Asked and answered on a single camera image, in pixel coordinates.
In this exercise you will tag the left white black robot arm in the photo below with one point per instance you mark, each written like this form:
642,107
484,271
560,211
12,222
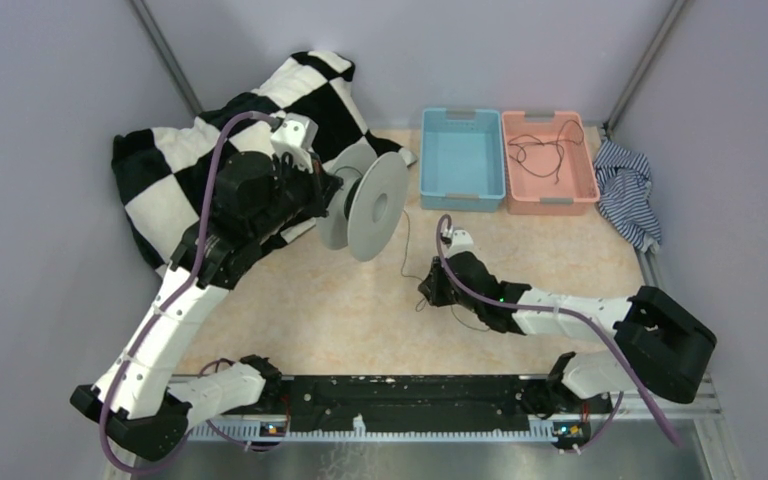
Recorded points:
136,404

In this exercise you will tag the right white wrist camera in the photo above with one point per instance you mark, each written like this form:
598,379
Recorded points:
453,241

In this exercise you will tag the pink plastic bin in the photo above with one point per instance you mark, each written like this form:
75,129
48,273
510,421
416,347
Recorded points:
549,170

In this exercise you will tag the translucent white cable spool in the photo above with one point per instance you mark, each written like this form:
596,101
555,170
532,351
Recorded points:
365,211

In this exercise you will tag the aluminium frame rail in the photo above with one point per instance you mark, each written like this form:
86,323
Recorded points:
157,442

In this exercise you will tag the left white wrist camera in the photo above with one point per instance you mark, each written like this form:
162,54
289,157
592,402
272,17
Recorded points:
293,139

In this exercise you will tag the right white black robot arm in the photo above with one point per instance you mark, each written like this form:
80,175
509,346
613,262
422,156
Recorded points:
650,340

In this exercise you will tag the right corner metal post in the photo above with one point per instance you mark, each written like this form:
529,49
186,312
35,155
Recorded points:
671,19

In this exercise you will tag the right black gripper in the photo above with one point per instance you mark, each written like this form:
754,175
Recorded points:
431,289

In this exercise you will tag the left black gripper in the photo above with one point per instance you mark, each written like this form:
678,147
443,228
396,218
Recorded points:
321,185

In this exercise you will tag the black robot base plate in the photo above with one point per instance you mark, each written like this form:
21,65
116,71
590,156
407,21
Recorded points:
419,404

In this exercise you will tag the left corner metal post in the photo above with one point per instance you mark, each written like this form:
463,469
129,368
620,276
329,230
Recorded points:
166,55

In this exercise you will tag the blue plastic bin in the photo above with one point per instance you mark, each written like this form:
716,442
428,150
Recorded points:
461,165

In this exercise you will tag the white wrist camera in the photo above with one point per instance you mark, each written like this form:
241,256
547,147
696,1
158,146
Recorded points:
453,241
293,139

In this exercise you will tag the blue white striped cloth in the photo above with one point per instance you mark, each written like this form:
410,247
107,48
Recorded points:
625,183

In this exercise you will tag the black white checkered pillow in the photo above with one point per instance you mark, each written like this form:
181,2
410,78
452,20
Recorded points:
161,172

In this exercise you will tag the corner metal post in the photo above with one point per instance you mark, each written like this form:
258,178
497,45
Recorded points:
671,19
166,55

